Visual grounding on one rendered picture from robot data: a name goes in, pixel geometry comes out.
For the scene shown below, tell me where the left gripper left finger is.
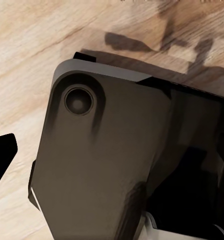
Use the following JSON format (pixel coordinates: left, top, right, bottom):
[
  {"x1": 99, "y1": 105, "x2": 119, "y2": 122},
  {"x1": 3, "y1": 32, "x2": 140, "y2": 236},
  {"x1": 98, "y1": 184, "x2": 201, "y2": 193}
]
[{"x1": 0, "y1": 133, "x2": 18, "y2": 180}]

